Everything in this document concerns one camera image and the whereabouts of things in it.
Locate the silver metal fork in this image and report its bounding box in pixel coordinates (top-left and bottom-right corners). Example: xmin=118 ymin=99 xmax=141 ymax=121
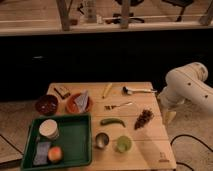
xmin=104 ymin=102 xmax=133 ymax=110

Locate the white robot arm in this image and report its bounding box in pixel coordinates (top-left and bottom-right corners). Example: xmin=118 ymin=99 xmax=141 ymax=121
xmin=157 ymin=62 xmax=213 ymax=125

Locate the green plastic cup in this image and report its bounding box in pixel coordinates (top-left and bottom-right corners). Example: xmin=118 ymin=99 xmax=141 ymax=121
xmin=116 ymin=136 xmax=132 ymax=153

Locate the small metal cup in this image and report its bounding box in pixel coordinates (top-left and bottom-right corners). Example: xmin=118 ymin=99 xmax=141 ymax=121
xmin=95 ymin=132 xmax=109 ymax=149

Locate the dark grape bunch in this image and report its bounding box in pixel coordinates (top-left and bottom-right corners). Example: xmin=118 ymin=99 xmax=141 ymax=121
xmin=134 ymin=109 xmax=154 ymax=130

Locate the green cucumber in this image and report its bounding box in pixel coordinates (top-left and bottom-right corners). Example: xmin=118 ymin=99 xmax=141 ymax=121
xmin=100 ymin=118 xmax=126 ymax=127

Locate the yellow banana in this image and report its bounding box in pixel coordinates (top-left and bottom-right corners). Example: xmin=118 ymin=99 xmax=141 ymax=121
xmin=102 ymin=83 xmax=112 ymax=99

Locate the grey folded cloth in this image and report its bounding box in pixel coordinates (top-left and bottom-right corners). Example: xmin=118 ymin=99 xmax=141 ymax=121
xmin=74 ymin=91 xmax=89 ymax=113

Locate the orange bowl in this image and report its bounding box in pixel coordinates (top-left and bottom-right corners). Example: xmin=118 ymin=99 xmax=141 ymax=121
xmin=65 ymin=93 xmax=93 ymax=114

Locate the green plastic tray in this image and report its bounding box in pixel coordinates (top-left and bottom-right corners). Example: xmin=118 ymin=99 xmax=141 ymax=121
xmin=21 ymin=114 xmax=92 ymax=171

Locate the orange peach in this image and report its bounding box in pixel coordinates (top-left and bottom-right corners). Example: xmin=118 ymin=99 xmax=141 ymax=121
xmin=48 ymin=146 xmax=63 ymax=163

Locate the dark red bowl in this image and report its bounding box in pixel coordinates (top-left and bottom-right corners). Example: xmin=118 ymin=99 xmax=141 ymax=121
xmin=35 ymin=94 xmax=58 ymax=116

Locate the black cable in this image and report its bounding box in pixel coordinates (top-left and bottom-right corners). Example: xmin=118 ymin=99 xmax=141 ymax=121
xmin=170 ymin=133 xmax=213 ymax=171

